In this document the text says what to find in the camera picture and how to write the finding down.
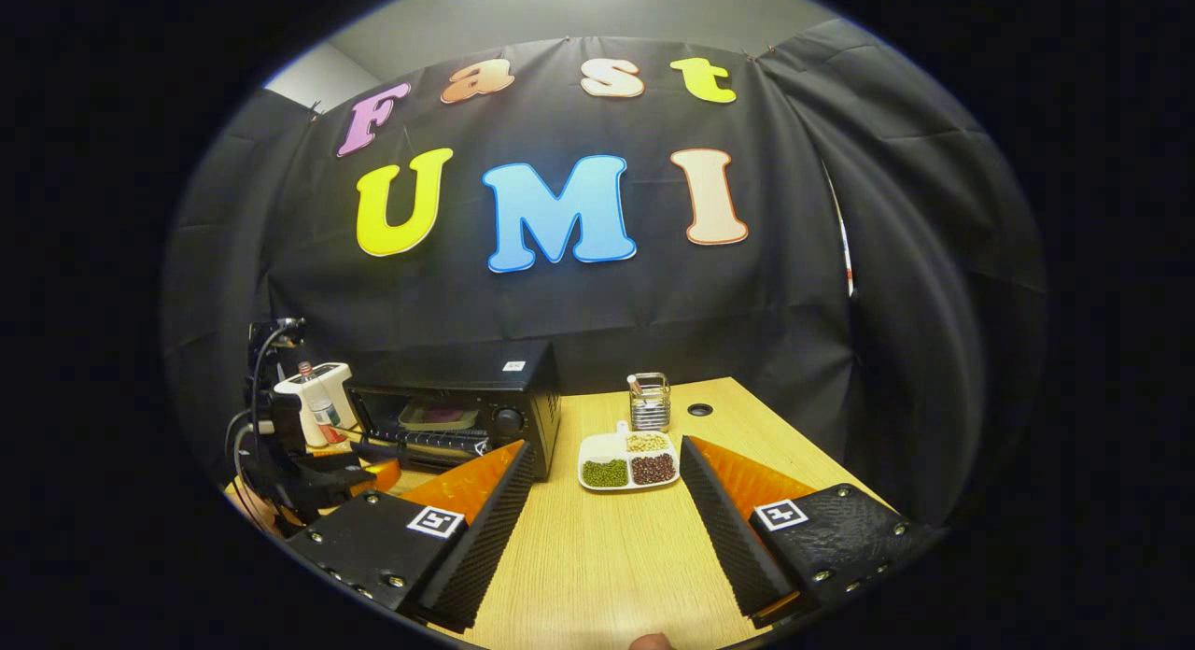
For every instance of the black backdrop cloth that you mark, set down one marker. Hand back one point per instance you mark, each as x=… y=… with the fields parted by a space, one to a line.
x=747 y=304

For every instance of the clear plastic bottle red label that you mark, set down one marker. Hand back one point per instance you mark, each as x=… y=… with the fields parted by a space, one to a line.
x=324 y=412

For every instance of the black electric oven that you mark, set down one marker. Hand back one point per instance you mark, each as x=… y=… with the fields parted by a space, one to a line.
x=448 y=370

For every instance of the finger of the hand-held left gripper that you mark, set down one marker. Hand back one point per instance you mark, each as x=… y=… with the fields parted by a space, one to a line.
x=385 y=474

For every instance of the tray of pink food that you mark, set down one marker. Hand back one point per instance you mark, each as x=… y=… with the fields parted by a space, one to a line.
x=437 y=415

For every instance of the white divided plate of beans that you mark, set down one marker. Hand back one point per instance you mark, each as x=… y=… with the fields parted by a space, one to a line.
x=621 y=468

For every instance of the thin striped pole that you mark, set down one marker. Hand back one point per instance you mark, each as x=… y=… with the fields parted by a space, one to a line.
x=848 y=258

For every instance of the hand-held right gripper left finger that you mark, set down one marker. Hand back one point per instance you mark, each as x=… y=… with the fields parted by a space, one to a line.
x=485 y=538

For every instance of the white toaster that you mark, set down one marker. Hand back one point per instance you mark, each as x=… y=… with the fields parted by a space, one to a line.
x=311 y=433

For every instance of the clear utensil holder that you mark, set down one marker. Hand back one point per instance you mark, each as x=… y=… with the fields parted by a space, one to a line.
x=650 y=405

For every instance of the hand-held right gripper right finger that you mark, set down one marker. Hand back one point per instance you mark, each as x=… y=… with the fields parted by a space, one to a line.
x=728 y=538

